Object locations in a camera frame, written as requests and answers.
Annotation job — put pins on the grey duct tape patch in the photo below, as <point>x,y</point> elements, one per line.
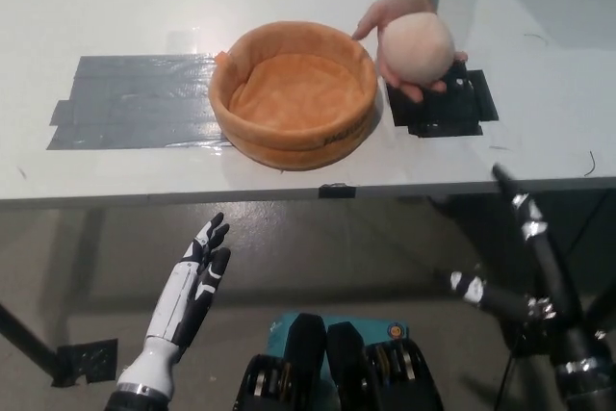
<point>135,108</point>

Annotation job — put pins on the small black tape strip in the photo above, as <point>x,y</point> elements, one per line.
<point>337,191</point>

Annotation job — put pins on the peach plush dumpling ball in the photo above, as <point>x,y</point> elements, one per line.
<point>418,47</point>

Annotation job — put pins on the robot right black hand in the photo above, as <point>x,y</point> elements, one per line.
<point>568,329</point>

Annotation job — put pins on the teal box with orange sticker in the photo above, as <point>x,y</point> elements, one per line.
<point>380,326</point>

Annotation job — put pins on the orange plush round basket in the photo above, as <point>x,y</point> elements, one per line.
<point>308,141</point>

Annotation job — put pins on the person's bare hand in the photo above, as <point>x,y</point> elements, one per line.
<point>385,14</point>

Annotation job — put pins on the small black mounted device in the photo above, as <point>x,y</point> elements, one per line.
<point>458,79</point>

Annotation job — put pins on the black diagonal table leg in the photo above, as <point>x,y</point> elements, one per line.
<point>29,339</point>

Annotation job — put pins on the robot left white hand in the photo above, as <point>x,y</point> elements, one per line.
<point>173,300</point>

